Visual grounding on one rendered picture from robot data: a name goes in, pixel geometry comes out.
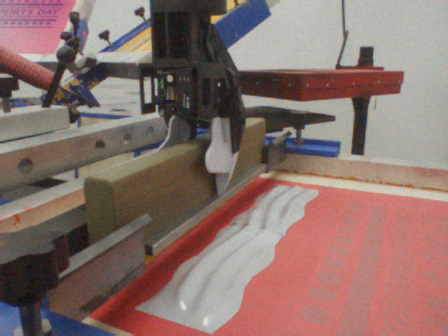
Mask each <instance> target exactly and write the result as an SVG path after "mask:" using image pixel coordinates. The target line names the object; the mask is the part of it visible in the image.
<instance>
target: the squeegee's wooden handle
mask: <svg viewBox="0 0 448 336"><path fill-rule="evenodd" d="M210 145H211V139H210V135H209V133H207V134H205V135H203V136H198V137H196V138H194V139H190V140H188V141H186V142H182V143H179V144H177V145H173V146H171V147H169V148H167V149H163V150H160V151H159V152H154V153H152V154H150V155H146V156H144V157H141V158H138V159H135V160H133V161H129V162H127V163H125V164H123V165H119V166H116V167H115V168H110V169H108V170H106V171H102V172H100V173H98V174H93V175H91V176H89V177H86V178H85V181H84V199H85V206H86V214H87V228H88V236H89V244H90V246H91V245H93V244H95V243H96V242H98V241H100V240H102V239H103V238H106V237H107V236H108V235H111V234H112V233H113V232H115V231H117V230H119V229H120V228H122V227H124V226H125V225H128V224H129V223H131V222H133V221H134V220H136V219H138V218H140V217H141V216H144V215H145V214H148V216H150V218H151V219H152V220H153V221H152V222H150V224H149V225H147V227H146V228H144V241H145V240H147V238H150V237H151V236H152V235H154V234H155V233H157V232H159V231H160V230H161V229H162V228H164V227H166V225H169V224H170V223H171V222H173V221H175V220H176V219H178V218H179V217H180V216H182V215H183V214H185V212H188V211H189V210H190V209H192V208H194V207H195V206H197V205H198V204H199V203H201V202H202V201H204V200H206V199H207V198H208V197H209V196H211V195H213V194H214V193H216V187H215V180H214V178H215V176H216V173H209V172H208V170H207V168H206V165H205V155H206V152H207V151H208V148H209V147H210ZM264 148H265V120H264V119H262V118H254V117H251V118H249V119H246V126H245V130H244V133H243V139H242V143H241V146H240V151H239V152H238V156H237V161H236V164H235V167H234V169H233V174H232V176H231V178H230V182H232V181H233V180H235V179H237V177H240V176H241V175H242V174H244V173H246V171H249V169H251V168H253V167H254V166H256V164H264ZM230 182H229V184H230Z"/></svg>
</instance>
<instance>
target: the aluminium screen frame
mask: <svg viewBox="0 0 448 336"><path fill-rule="evenodd" d="M154 152H157V150H156V151H154ZM154 152H149V153H147V154H145V155H141V156H138V157H136V158H132V159H130V160H128V161H124V162H122V163H119V164H117V165H113V166H111V167H109V168H104V169H102V170H100V171H96V172H93V173H91V174H87V175H85V176H83V177H79V178H77V179H74V180H72V181H68V182H66V183H64V184H59V185H57V186H56V187H51V188H49V189H46V190H43V191H40V192H38V193H34V194H32V195H30V196H27V197H23V198H21V199H19V200H15V201H12V202H10V203H6V204H4V205H2V206H0V233H2V232H13V231H19V230H21V229H23V228H27V227H29V226H31V225H37V224H38V223H40V222H43V221H45V220H47V219H50V218H52V217H54V216H57V215H59V214H61V213H62V212H66V211H68V210H69V209H73V208H74V207H76V206H80V205H81V204H83V203H85V199H84V181H85V178H86V177H89V176H91V175H93V174H98V173H100V172H102V171H106V170H108V169H110V168H115V167H116V166H119V165H123V164H125V163H127V162H129V161H133V160H135V159H138V158H141V157H144V156H146V155H150V154H152V153H154ZM272 171H284V172H290V173H297V174H309V175H315V176H321V177H333V178H340V179H346V180H352V181H364V182H370V183H376V184H389V185H395V186H401V187H414V188H420V189H426V190H438V191H445V192H448V164H443V163H435V162H420V161H412V160H404V159H389V158H380V157H373V156H365V155H349V154H341V153H338V155H336V156H335V157H329V156H323V155H307V154H300V153H292V152H286V160H285V161H283V162H282V163H281V164H279V165H278V167H276V168H275V169H274V170H272Z"/></svg>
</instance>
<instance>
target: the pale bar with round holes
mask: <svg viewBox="0 0 448 336"><path fill-rule="evenodd" d="M168 130H169V129H168V128H167V126H166V123H165V120H164V118H163V117H160V115H159V114H158V111H156V112H155V113H152V114H144V115H138V116H134V117H126V118H122V119H119V120H112V121H108V122H104V123H97V124H93V125H89V126H85V127H78V128H75V129H71V130H63V131H59V132H56V133H48V134H45V135H41V136H37V137H30V138H26V139H22V140H15V141H12V142H8V143H0V194H2V193H5V192H7V191H9V190H14V189H16V188H18V187H23V186H25V185H27V184H33V183H35V182H37V181H42V180H44V179H46V178H51V177H53V176H56V175H58V174H62V173H65V172H68V171H72V170H74V169H77V168H81V167H84V166H86V165H90V164H93V163H95V162H97V161H103V160H105V159H107V158H112V157H114V156H116V155H121V154H123V153H125V152H130V151H132V150H135V149H140V148H142V147H144V146H147V145H151V144H154V143H156V142H160V141H163V140H165V139H166V138H167V136H168V135H167V134H166V132H167V131H168Z"/></svg>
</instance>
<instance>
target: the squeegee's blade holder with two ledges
mask: <svg viewBox="0 0 448 336"><path fill-rule="evenodd" d="M266 166H267V165H266V164H256V166H254V167H253V168H251V169H249V171H246V173H244V174H242V175H241V176H240V177H237V179H235V180H233V181H232V182H230V184H228V185H227V187H226V189H225V190H224V193H223V194H222V195H221V196H217V193H214V194H213V195H211V196H209V197H208V198H207V199H206V200H204V201H202V202H201V203H199V204H198V205H197V206H195V207H194V208H192V209H190V210H189V211H188V212H185V214H183V215H182V216H180V217H179V218H178V219H176V220H175V221H173V222H171V223H170V224H169V225H166V227H164V228H162V229H161V230H160V231H159V232H157V233H155V234H154V235H152V236H151V237H150V238H147V240H145V241H144V250H145V255H147V256H150V257H154V256H155V255H156V254H158V253H159V252H160V251H162V250H163V249H164V248H165V247H167V246H168V245H169V244H171V243H172V242H173V241H175V240H176V239H177V238H179V237H180V236H181V235H183V234H184V233H185V232H187V231H188V230H189V229H190V228H192V227H193V226H194V225H196V224H197V223H198V222H200V221H201V219H204V218H205V217H206V216H208V215H209V214H210V213H211V212H213V211H214V210H215V209H217V207H219V206H221V205H222V204H223V203H225V202H226V201H227V200H229V199H230V198H231V197H232V196H233V195H235V194H236V193H238V192H239V191H240V190H242V189H243V188H244V187H246V186H247V185H248V184H249V183H251V182H252V181H253V180H255V179H256V178H257V177H259V176H260V175H261V174H263V173H264V172H265V171H266Z"/></svg>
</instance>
